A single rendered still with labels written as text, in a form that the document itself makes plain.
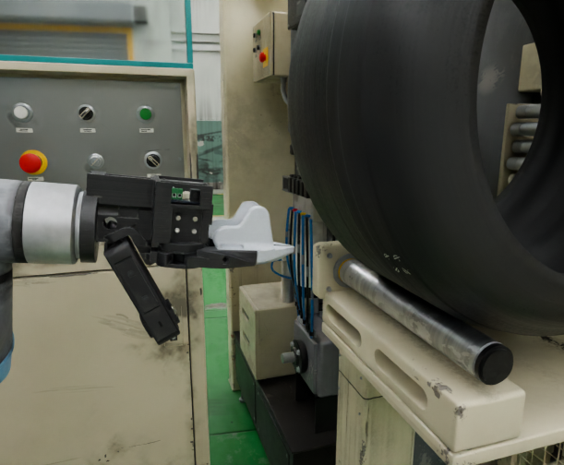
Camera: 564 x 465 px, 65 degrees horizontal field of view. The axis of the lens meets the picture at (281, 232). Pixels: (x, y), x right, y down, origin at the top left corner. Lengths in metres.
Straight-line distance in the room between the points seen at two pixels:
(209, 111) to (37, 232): 9.10
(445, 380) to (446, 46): 0.35
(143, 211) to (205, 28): 9.29
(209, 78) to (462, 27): 9.17
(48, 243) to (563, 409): 0.60
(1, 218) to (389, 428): 0.82
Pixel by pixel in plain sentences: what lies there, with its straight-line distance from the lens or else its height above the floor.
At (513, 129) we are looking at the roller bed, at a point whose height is 1.14.
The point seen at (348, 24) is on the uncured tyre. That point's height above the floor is 1.23.
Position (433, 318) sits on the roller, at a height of 0.92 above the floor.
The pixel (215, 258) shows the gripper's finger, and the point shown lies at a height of 1.02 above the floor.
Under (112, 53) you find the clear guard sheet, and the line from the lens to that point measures 1.04.
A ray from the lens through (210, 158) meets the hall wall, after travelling 9.42.
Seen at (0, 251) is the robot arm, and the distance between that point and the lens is 0.45.
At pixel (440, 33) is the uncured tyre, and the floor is 1.21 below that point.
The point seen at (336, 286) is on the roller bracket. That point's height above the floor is 0.87.
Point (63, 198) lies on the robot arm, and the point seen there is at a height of 1.08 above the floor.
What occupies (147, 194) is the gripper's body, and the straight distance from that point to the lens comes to 0.44.
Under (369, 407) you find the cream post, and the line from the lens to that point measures 0.96.
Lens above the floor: 1.13
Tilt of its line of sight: 12 degrees down
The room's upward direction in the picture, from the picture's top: straight up
